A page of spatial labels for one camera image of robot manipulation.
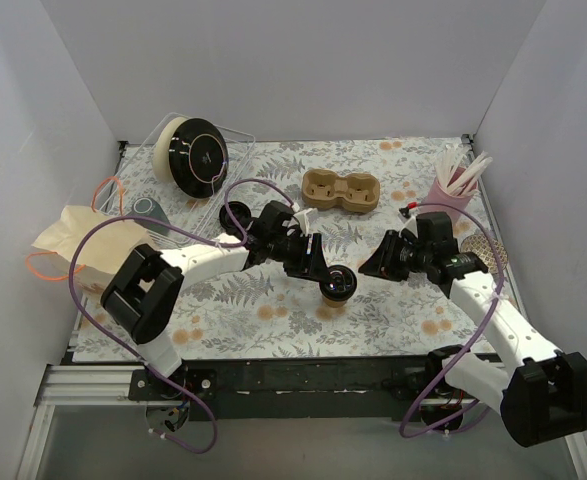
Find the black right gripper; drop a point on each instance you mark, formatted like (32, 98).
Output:
(395, 256)

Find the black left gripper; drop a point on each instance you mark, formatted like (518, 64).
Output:
(311, 255)

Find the black coffee cup lid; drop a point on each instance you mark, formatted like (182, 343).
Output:
(342, 284)

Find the brown paper coffee cup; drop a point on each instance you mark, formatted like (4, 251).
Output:
(335, 301)

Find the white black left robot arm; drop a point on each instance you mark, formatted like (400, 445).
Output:
(142, 294)

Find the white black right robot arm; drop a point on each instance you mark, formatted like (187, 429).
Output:
(539, 391)

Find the kraft paper takeout bag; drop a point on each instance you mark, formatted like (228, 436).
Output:
(102, 255)

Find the pink straw holder cup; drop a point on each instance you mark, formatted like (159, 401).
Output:
(438, 199)

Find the brown pulp cup carrier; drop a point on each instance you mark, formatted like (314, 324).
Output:
(325, 189)

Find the floral patterned tablecloth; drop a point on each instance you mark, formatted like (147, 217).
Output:
(262, 313)

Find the dark green mug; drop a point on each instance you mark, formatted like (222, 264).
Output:
(154, 217)

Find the cream round plate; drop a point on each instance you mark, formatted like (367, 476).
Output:
(160, 160)

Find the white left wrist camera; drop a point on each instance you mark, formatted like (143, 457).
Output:
(305, 218)

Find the black table front rail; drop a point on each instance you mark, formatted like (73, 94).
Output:
(292, 388)

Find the aluminium frame rail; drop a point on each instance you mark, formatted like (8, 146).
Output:
(85, 427)

